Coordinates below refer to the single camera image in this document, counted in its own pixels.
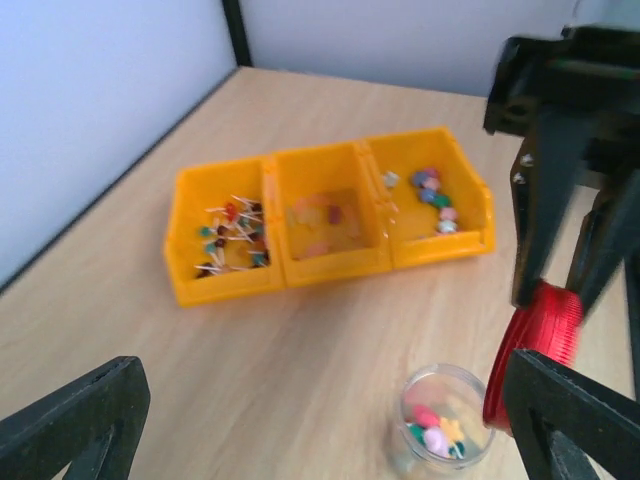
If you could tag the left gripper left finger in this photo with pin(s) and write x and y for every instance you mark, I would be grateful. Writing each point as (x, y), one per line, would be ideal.
(90, 427)

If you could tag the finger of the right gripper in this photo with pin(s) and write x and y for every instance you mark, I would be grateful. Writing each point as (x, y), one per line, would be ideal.
(609, 234)

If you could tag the left black frame post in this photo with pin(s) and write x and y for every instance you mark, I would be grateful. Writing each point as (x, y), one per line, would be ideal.
(237, 32)

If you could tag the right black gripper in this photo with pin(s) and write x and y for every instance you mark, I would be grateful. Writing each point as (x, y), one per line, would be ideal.
(594, 69)

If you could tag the yellow popsicle candy bin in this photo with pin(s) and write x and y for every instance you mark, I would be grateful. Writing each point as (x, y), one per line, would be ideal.
(329, 216)

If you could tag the clear plastic cup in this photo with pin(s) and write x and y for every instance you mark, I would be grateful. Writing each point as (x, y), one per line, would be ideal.
(436, 430)

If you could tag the yellow lollipop bin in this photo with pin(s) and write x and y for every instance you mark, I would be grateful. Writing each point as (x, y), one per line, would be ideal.
(221, 241)

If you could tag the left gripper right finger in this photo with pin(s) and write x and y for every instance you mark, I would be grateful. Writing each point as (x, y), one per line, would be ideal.
(562, 421)

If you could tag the yellow star candy bin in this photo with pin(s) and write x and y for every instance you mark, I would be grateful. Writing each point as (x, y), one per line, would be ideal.
(435, 206)

